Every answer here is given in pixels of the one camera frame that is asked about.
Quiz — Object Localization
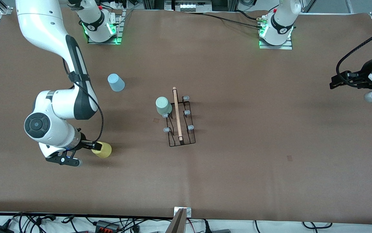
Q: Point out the yellow plastic cup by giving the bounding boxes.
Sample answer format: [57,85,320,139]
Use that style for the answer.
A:
[92,142,112,159]

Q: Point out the pale green plastic cup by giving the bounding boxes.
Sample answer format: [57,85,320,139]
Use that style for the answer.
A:
[156,97,173,116]

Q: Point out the black wire cup holder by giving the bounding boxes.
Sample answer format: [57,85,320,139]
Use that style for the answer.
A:
[162,87,196,147]

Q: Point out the light blue plastic cup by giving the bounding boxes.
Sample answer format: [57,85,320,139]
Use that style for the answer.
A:
[108,73,125,92]

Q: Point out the black orange connector block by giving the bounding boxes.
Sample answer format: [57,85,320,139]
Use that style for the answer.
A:
[95,220,120,232]

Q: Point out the brown table mat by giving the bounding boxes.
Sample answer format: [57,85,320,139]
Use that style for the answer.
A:
[0,7,372,224]

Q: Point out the grey control box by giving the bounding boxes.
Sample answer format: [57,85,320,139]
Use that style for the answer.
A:
[165,0,213,13]

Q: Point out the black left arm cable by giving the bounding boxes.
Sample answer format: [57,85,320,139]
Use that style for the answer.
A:
[336,25,372,88]

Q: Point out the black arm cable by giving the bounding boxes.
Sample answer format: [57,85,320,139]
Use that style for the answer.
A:
[336,25,372,88]
[63,58,104,143]

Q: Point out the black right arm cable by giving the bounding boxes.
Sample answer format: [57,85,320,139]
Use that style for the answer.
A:
[63,58,104,143]

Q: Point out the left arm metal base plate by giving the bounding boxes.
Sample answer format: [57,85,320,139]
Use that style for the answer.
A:
[259,13,293,50]

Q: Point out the grey camera pole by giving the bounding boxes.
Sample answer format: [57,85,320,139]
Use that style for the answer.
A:
[166,208,188,233]

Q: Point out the short black base cable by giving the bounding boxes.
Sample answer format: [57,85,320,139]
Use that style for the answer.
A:
[234,10,261,21]

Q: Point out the silver metal bracket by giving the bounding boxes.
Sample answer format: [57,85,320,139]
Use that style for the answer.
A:
[174,207,192,218]

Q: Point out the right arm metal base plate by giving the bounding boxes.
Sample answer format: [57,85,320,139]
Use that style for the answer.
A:
[87,9,122,45]

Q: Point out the long black base cable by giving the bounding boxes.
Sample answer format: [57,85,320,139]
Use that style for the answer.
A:
[203,12,262,29]

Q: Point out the black looped floor cable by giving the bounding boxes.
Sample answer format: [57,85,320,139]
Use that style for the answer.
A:
[302,222,333,229]

